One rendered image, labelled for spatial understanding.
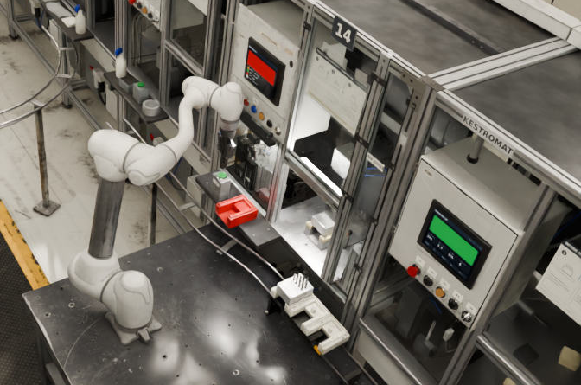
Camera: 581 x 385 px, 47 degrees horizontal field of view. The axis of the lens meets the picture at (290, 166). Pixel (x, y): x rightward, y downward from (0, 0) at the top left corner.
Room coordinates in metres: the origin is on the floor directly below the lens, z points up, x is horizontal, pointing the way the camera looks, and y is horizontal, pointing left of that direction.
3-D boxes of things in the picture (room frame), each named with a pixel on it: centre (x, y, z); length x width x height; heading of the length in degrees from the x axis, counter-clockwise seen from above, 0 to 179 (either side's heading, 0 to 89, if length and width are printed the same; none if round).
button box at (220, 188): (2.45, 0.30, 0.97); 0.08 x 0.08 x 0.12; 44
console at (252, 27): (2.55, 0.12, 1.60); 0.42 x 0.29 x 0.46; 44
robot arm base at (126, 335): (1.77, 0.52, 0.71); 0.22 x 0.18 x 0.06; 44
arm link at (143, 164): (1.92, 0.53, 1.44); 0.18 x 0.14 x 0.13; 159
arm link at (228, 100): (2.45, 0.32, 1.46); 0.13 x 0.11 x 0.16; 69
